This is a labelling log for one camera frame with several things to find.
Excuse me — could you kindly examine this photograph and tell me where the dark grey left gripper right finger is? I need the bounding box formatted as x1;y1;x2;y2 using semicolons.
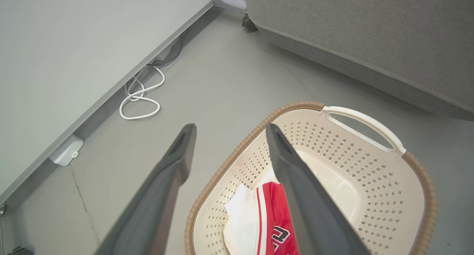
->
266;123;371;255

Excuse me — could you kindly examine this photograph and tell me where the wide white partition panel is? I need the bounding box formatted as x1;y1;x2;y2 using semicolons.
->
0;0;216;206

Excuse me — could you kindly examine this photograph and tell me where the black caster wheel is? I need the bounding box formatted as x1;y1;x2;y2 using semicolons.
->
6;246;34;255
241;14;259;33

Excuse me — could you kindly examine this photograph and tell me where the small white plastic box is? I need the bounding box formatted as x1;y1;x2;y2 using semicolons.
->
49;134;84;167

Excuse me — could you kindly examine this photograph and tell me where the cream perforated laundry basket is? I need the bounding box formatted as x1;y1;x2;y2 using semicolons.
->
184;101;438;255

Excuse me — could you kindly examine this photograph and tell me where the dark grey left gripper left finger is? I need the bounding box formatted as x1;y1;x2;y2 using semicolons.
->
94;124;197;255

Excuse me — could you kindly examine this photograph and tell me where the coiled white cable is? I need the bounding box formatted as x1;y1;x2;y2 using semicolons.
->
119;65;166;121

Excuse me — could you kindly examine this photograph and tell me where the red and white jersey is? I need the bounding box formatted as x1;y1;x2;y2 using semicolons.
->
223;168;300;255

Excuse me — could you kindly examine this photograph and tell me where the grey fabric sofa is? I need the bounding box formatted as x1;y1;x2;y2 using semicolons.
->
243;0;474;121

